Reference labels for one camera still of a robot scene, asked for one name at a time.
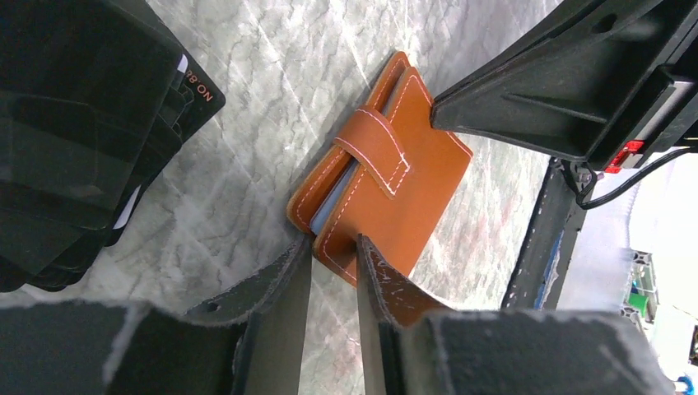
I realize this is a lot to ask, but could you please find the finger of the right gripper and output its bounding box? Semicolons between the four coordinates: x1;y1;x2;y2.
431;0;697;170

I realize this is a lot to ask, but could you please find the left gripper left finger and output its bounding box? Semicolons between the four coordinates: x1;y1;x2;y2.
1;236;312;394

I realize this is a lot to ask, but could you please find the brown leather card holder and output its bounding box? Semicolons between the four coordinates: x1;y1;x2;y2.
286;51;472;285

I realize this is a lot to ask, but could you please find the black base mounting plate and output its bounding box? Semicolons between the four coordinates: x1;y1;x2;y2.
500;157;586;309

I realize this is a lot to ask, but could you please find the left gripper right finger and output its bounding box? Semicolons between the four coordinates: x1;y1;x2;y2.
356;235;675;394

